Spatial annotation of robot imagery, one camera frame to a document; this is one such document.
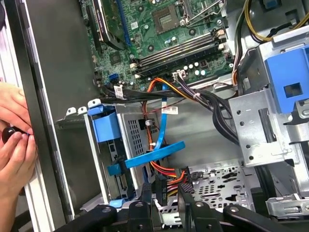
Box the black open PC case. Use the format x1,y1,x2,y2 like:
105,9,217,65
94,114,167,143
4,0,309,232

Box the round black tool blue ring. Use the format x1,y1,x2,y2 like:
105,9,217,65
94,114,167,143
1,127,31,144

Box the person's left hand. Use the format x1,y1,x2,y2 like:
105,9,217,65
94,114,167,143
0,81,32,134

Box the yellow black power wires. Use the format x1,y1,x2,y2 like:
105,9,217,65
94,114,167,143
231,0,309,85

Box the metal socket cover frame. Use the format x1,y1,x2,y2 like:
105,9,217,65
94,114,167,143
180,0,227,26

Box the person's right hand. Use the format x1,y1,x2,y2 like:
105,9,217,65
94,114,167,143
0,131,39,201

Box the locking lever wire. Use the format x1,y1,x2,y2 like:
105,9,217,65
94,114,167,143
186,0,224,25

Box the orange red power wire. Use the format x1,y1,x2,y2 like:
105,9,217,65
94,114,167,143
141,77,194,206

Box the green motherboard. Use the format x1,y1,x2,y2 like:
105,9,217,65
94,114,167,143
82,0,239,92

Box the black cable bundle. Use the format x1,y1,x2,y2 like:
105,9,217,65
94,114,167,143
98,82,242,145

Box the hard disk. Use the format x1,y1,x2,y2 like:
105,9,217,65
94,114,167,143
87,102,145,208

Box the blue flat data wire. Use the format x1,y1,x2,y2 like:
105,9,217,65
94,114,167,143
125,82,186,169

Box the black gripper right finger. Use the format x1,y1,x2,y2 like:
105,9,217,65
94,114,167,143
178,183,299,232

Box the CPU socket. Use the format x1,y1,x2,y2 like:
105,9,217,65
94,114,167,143
151,4,181,35

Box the metal disk bay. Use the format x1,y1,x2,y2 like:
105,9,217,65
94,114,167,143
55,98,160,211

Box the black graphics card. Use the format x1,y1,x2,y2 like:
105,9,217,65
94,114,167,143
85,0,127,51

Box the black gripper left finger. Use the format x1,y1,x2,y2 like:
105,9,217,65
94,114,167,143
55,183,154,232

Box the blue plastic drive latch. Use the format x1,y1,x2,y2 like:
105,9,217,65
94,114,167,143
264,47,309,114

